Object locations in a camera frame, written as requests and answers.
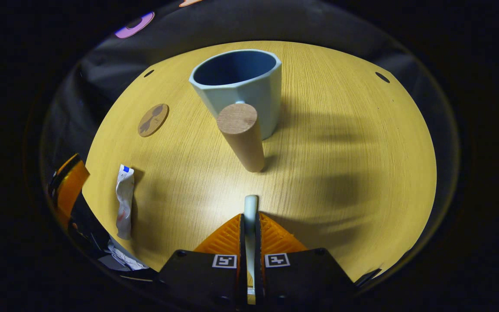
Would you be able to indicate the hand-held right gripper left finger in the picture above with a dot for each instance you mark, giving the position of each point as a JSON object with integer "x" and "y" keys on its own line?
{"x": 206, "y": 277}

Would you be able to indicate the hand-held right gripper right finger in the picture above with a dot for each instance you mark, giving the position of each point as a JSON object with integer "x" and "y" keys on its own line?
{"x": 301, "y": 277}

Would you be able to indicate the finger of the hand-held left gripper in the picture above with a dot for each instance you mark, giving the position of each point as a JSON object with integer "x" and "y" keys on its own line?
{"x": 71, "y": 186}

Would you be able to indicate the white toothpaste tube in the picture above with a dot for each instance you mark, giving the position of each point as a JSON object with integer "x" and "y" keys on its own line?
{"x": 124, "y": 201}

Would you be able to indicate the pale blue toothbrush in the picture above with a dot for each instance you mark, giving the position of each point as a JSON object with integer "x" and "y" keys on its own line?
{"x": 251, "y": 208}

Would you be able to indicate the round wooden coaster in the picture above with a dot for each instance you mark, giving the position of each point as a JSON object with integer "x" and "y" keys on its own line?
{"x": 153, "y": 120}

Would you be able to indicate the white crumpled material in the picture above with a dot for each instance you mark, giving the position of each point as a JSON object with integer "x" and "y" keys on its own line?
{"x": 126, "y": 255}

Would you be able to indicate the black backdrop cloth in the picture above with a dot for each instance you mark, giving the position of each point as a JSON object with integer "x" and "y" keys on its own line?
{"x": 115, "y": 65}

